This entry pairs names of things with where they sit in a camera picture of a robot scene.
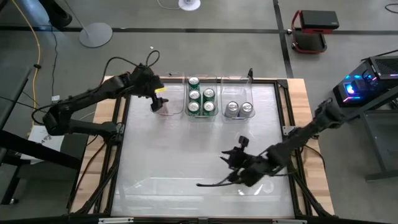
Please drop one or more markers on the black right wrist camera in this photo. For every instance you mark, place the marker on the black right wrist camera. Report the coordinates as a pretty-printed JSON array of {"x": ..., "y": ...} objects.
[{"x": 243, "y": 142}]

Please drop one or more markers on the black computer with lights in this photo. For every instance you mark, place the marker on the black computer with lights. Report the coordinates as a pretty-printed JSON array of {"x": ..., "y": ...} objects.
[{"x": 382, "y": 67}]

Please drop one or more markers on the clear plastic bin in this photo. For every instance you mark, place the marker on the clear plastic bin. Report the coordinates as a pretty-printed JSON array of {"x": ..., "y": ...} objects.
[
  {"x": 237, "y": 90},
  {"x": 201, "y": 118},
  {"x": 175, "y": 93}
]

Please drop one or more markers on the red black step stool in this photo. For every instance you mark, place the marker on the red black step stool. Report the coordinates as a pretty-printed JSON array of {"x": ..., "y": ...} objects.
[{"x": 318, "y": 18}]

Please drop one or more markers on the black rounded floor object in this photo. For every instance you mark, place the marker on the black rounded floor object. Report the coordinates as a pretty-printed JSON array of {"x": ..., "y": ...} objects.
[{"x": 59, "y": 15}]

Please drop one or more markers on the wooden table board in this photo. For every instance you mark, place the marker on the wooden table board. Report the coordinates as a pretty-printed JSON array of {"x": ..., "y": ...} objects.
[{"x": 298, "y": 93}]

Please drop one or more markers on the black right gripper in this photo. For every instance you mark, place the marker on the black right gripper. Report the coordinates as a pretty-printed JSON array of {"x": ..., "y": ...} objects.
[{"x": 252, "y": 169}]

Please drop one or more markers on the blue white Spindrift can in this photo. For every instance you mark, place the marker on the blue white Spindrift can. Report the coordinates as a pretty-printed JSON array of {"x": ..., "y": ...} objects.
[
  {"x": 246, "y": 109},
  {"x": 231, "y": 109}
]

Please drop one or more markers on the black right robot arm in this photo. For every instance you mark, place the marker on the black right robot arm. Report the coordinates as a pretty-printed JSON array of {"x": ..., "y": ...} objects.
[{"x": 298, "y": 137}]

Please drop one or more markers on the grey metal side table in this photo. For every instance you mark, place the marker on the grey metal side table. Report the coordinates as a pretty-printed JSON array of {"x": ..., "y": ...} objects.
[{"x": 385, "y": 130}]

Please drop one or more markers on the white paper sheet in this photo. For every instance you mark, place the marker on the white paper sheet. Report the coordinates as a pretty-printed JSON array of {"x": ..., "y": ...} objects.
[{"x": 40, "y": 137}]

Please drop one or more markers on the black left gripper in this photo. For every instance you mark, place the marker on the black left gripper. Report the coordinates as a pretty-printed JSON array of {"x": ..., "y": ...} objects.
[{"x": 147, "y": 82}]

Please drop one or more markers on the white round fan base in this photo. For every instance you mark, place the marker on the white round fan base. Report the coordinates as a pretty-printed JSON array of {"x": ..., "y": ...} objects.
[{"x": 189, "y": 3}]

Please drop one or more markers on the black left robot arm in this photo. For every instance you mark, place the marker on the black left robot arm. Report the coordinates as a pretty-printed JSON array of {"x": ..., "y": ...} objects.
[{"x": 93, "y": 93}]

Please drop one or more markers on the yellow gripper tag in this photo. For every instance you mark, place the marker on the yellow gripper tag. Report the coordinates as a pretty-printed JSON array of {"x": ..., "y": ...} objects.
[{"x": 161, "y": 90}]

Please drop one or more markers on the grey round stand base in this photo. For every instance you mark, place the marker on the grey round stand base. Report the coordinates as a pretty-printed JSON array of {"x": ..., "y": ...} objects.
[{"x": 96, "y": 35}]

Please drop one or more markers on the black side desk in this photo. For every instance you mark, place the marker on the black side desk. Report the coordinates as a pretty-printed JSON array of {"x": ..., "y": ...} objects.
[{"x": 31, "y": 149}]

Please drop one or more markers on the green Sprite soda can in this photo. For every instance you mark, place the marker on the green Sprite soda can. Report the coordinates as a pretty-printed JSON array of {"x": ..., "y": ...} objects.
[
  {"x": 193, "y": 107},
  {"x": 194, "y": 95},
  {"x": 193, "y": 82},
  {"x": 209, "y": 106},
  {"x": 209, "y": 94}
]

